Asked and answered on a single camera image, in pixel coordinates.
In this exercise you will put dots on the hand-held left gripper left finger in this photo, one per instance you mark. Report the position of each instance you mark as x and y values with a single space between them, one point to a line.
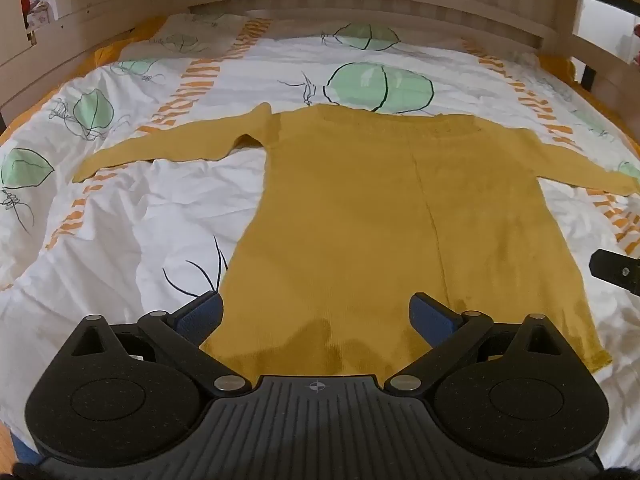
200 316

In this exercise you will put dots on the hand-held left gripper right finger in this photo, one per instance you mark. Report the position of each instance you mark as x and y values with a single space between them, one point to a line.
430 317

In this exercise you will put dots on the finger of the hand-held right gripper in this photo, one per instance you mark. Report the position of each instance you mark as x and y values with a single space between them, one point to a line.
617 270

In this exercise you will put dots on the yellow knit sweater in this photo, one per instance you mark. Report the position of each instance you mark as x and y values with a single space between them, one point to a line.
350 210

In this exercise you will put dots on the white leaf print duvet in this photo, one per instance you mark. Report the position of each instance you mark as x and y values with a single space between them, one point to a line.
150 210

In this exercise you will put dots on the leaf print pillow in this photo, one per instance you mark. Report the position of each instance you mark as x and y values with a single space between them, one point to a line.
200 35

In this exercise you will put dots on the red cloth item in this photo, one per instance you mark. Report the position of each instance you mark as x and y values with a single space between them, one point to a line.
27 2

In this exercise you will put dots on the wooden bed frame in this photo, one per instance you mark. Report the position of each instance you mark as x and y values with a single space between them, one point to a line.
350 5

